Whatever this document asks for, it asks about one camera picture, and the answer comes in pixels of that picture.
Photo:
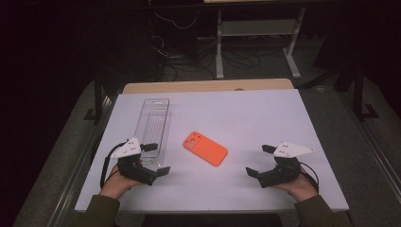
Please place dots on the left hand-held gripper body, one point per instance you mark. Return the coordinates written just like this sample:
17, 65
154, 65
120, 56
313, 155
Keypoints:
129, 149

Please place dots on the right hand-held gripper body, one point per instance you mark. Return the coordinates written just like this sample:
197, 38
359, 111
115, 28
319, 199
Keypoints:
288, 150

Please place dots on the clear plastic packaging tray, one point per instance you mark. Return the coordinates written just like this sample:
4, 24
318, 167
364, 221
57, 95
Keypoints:
154, 123

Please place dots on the orange phone case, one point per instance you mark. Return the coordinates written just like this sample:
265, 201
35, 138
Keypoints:
206, 149

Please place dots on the person's left hand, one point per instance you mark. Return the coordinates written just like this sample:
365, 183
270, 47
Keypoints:
115, 186

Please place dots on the person's right hand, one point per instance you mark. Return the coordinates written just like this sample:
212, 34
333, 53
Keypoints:
301, 189

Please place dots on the white board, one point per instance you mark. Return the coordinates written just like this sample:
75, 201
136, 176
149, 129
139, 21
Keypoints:
236, 119

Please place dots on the black metal stand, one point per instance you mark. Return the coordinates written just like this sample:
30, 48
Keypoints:
98, 101
357, 94

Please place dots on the light wooden table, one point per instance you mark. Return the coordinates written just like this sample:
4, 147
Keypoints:
205, 85

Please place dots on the metal rail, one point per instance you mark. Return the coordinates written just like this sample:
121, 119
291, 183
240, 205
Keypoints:
378, 160
75, 176

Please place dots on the white metal desk frame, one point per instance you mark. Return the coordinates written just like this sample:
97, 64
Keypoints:
258, 27

